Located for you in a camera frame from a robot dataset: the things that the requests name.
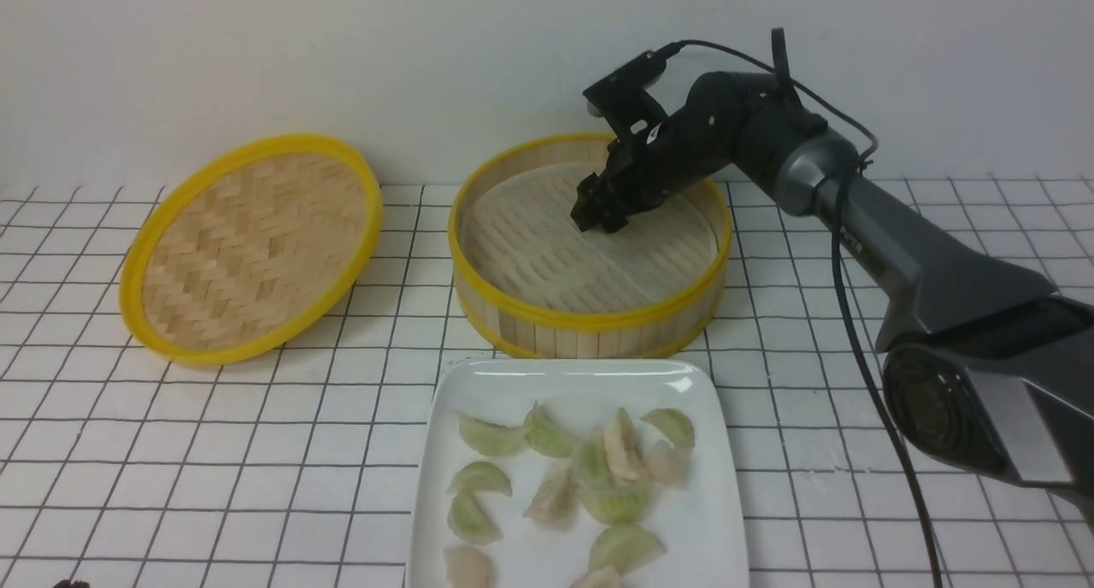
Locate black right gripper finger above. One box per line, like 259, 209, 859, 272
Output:
598, 197, 632, 234
570, 174, 601, 232

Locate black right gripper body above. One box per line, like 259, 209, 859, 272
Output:
593, 109, 744, 218

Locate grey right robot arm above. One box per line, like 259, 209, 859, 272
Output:
571, 73, 1093, 520

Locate white square plate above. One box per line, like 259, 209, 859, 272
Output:
405, 361, 750, 587

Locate white steamer liner paper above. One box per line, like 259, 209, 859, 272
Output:
458, 162, 726, 313

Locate yellow-rimmed bamboo steamer basket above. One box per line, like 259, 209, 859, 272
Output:
449, 132, 733, 359

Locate green dumpling top right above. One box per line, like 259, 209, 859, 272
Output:
641, 408, 696, 453

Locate green dumpling top centre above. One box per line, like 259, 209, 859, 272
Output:
522, 402, 574, 459

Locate beige upright dumpling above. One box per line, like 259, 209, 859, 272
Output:
602, 408, 649, 484

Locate green dumpling far left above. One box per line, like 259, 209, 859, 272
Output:
458, 414, 525, 458

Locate pale pink dumpling right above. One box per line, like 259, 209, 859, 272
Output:
644, 439, 691, 488

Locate green dumpling middle left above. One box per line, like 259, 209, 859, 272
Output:
449, 461, 513, 497

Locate large green dumpling centre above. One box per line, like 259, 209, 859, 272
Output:
578, 480, 654, 526

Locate beige dumpling centre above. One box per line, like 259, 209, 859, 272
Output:
522, 459, 577, 531

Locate yellow-rimmed bamboo steamer lid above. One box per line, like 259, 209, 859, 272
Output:
120, 132, 383, 367

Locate green dumpling lower left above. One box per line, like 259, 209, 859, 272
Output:
449, 489, 503, 546

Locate green dumpling lower right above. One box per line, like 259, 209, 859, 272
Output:
587, 523, 667, 575

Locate beige dumpling bottom edge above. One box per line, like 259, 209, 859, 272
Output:
570, 565, 624, 588

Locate pale dumpling bottom left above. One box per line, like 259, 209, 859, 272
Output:
443, 544, 494, 588

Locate dark object bottom left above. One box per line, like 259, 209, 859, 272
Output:
53, 579, 91, 588

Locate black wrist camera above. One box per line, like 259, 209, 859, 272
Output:
583, 50, 668, 139

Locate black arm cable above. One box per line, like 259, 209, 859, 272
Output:
654, 27, 945, 588

